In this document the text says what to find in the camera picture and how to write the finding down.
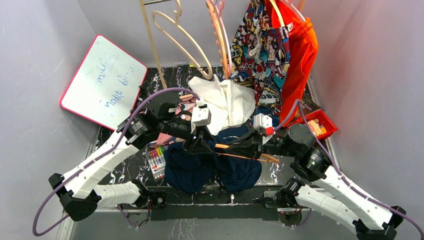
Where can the pink hanger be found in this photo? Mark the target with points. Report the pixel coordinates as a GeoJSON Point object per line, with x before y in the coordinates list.
{"type": "Point", "coordinates": [215, 9]}

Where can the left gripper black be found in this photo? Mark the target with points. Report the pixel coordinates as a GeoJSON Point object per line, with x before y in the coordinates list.
{"type": "Point", "coordinates": [200, 145]}

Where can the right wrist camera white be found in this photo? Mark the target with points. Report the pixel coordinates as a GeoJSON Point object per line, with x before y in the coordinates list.
{"type": "Point", "coordinates": [263, 124]}

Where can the orange shorts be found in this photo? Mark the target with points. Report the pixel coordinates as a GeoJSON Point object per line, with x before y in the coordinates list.
{"type": "Point", "coordinates": [303, 49]}

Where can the comic print shorts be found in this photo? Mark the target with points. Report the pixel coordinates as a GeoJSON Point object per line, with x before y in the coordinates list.
{"type": "Point", "coordinates": [260, 53]}

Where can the yellow hanger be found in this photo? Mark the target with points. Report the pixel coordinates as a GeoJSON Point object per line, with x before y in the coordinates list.
{"type": "Point", "coordinates": [278, 13]}

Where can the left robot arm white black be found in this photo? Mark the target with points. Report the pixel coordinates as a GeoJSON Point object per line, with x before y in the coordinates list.
{"type": "Point", "coordinates": [79, 190]}

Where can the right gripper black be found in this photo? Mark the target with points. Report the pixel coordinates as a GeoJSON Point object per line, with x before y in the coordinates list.
{"type": "Point", "coordinates": [250, 145]}

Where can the navy blue shorts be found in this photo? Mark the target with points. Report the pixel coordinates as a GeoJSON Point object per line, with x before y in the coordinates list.
{"type": "Point", "coordinates": [190, 172]}

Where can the wooden rack frame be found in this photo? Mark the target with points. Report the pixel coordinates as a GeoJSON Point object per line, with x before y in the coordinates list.
{"type": "Point", "coordinates": [142, 5]}

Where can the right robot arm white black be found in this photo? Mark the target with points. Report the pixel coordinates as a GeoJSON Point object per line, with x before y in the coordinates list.
{"type": "Point", "coordinates": [321, 187]}

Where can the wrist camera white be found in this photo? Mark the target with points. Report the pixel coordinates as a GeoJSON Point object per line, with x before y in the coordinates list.
{"type": "Point", "coordinates": [263, 124]}
{"type": "Point", "coordinates": [201, 114]}

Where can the orange hanger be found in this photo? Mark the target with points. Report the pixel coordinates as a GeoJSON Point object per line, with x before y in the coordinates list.
{"type": "Point", "coordinates": [245, 153]}

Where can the pink patterned shorts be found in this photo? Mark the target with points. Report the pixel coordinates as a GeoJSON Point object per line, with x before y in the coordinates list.
{"type": "Point", "coordinates": [182, 109]}

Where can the dark book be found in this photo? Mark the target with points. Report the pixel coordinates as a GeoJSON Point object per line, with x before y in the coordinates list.
{"type": "Point", "coordinates": [308, 106]}

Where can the red plastic bin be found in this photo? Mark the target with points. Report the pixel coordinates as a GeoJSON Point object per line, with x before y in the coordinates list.
{"type": "Point", "coordinates": [321, 125]}

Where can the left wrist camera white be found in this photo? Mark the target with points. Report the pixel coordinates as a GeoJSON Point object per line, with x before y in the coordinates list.
{"type": "Point", "coordinates": [201, 114]}

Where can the colour marker pack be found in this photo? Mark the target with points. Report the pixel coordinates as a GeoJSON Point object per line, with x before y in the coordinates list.
{"type": "Point", "coordinates": [156, 161]}

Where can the pink framed whiteboard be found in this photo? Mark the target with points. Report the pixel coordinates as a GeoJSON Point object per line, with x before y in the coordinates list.
{"type": "Point", "coordinates": [106, 85]}

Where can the white shorts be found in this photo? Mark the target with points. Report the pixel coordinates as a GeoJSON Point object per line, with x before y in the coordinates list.
{"type": "Point", "coordinates": [230, 104]}

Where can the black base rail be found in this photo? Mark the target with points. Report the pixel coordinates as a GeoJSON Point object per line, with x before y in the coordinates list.
{"type": "Point", "coordinates": [167, 203]}

